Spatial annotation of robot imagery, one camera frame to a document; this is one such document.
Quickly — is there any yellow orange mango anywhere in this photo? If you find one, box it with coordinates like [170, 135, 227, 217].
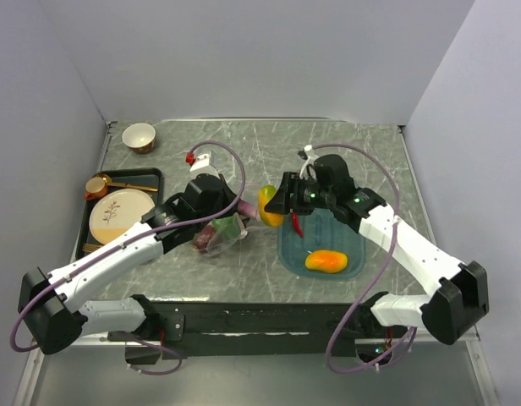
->
[304, 250, 348, 274]

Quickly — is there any orange green mango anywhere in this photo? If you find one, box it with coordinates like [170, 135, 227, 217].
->
[258, 184, 286, 228]

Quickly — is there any gold fork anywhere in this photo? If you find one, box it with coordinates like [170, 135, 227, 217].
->
[82, 244, 102, 253]

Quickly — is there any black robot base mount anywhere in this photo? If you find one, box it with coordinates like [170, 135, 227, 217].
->
[52, 299, 418, 365]

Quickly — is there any purple eggplant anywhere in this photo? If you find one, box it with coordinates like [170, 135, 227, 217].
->
[238, 200, 260, 220]

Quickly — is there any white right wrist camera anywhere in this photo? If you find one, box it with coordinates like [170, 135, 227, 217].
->
[298, 145, 317, 179]

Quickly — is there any gold spoon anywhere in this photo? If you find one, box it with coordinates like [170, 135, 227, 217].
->
[97, 173, 158, 192]

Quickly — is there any black rectangular tray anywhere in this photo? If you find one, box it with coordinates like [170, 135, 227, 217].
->
[74, 167, 163, 260]

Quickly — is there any small orange cup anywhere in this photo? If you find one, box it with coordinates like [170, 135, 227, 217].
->
[84, 176, 108, 201]

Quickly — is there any clear zip top bag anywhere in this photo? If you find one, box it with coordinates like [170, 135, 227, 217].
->
[191, 209, 260, 257]

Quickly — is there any white bowl brown outside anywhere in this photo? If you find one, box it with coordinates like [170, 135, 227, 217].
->
[122, 123, 156, 154]

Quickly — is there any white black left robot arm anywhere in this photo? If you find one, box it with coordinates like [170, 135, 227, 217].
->
[18, 174, 241, 355]

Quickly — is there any translucent blue plastic container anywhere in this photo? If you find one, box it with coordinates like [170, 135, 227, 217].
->
[277, 209, 366, 281]

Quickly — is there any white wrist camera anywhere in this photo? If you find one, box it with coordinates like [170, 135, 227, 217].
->
[298, 145, 317, 179]
[189, 151, 219, 179]

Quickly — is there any red chili pepper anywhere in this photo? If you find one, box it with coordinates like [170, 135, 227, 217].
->
[291, 212, 304, 238]

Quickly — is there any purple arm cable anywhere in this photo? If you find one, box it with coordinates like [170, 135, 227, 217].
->
[9, 141, 247, 376]
[326, 142, 418, 376]

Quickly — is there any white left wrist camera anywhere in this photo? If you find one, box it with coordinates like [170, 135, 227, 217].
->
[189, 151, 219, 179]

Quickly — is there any green bell pepper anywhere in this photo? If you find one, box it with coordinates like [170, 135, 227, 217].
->
[211, 216, 241, 239]

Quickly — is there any dark red apple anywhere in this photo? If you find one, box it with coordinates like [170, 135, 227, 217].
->
[192, 225, 216, 252]

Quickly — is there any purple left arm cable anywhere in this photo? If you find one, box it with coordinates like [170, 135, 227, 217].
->
[9, 141, 247, 376]

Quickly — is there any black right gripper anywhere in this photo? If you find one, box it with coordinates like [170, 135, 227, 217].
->
[264, 172, 335, 216]

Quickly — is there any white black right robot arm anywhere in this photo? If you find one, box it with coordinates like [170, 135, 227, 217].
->
[264, 154, 489, 345]

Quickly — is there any cream plate with leaf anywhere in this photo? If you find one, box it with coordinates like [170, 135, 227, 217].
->
[88, 189, 155, 244]

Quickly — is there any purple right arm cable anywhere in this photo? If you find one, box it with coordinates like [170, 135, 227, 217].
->
[326, 142, 418, 376]

